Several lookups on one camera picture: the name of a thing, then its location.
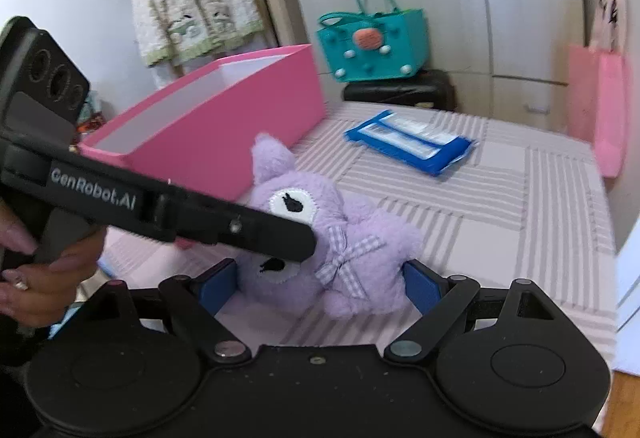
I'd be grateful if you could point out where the beige wardrobe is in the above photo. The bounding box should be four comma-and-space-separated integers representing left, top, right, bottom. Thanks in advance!
240, 0, 601, 139

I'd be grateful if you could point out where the black suitcase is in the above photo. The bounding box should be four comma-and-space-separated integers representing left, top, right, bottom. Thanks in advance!
342, 69, 457, 111

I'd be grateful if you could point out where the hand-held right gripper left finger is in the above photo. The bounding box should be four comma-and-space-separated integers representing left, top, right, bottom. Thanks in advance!
80, 259, 251, 364

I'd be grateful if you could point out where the white door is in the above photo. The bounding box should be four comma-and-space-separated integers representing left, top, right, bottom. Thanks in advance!
615, 238, 640, 369

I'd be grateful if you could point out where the striped tablecloth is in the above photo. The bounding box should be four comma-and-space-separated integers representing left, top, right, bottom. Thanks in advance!
50, 100, 618, 359

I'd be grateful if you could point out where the purple plush toy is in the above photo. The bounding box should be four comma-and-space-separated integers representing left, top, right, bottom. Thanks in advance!
235, 133, 425, 319

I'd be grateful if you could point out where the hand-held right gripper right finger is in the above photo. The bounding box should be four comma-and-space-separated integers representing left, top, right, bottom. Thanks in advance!
384, 259, 558, 361

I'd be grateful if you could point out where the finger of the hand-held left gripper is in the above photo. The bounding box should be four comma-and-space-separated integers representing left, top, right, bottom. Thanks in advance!
149, 183, 319, 265

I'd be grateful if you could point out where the blue wet wipes pack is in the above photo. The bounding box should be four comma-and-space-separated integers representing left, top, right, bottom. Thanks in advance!
344, 110, 480, 177

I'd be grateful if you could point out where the pink storage box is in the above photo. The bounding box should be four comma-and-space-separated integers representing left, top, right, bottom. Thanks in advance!
77, 44, 326, 203

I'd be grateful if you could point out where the patterned cloth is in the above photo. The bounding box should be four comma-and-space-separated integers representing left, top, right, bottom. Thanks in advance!
75, 90, 107, 141

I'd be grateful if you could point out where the pink gift bag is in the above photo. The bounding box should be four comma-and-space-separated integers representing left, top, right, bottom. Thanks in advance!
567, 0, 632, 179

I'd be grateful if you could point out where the person's left hand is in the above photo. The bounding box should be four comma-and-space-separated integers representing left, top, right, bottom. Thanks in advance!
0, 210, 109, 331

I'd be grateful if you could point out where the teal tote bag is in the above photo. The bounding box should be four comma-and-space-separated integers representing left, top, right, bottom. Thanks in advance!
316, 0, 428, 83

